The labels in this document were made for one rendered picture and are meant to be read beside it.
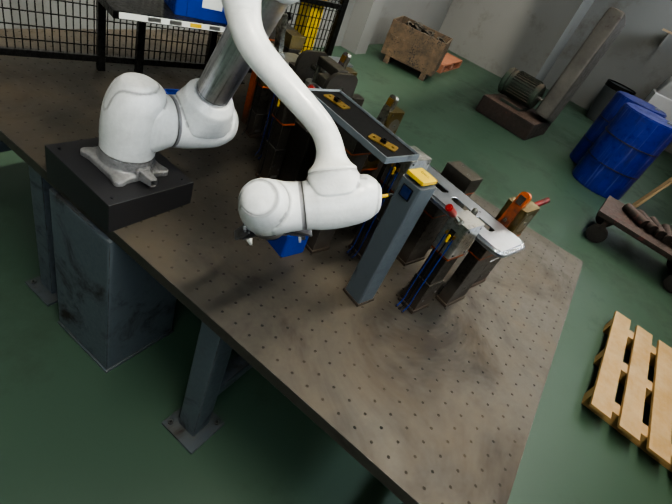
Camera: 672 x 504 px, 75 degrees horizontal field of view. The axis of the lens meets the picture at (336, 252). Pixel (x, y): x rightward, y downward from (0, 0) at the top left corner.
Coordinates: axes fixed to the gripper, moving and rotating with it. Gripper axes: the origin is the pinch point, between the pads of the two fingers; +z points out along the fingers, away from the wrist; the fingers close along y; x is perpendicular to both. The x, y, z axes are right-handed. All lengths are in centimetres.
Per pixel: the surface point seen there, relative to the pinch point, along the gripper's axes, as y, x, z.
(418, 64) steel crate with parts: -185, -327, 445
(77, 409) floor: 73, 49, 45
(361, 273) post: -24.6, 10.2, 8.9
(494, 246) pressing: -64, 5, 4
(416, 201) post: -36.8, -5.2, -14.2
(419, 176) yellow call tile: -37.5, -11.0, -16.4
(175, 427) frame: 41, 58, 49
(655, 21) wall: -662, -473, 556
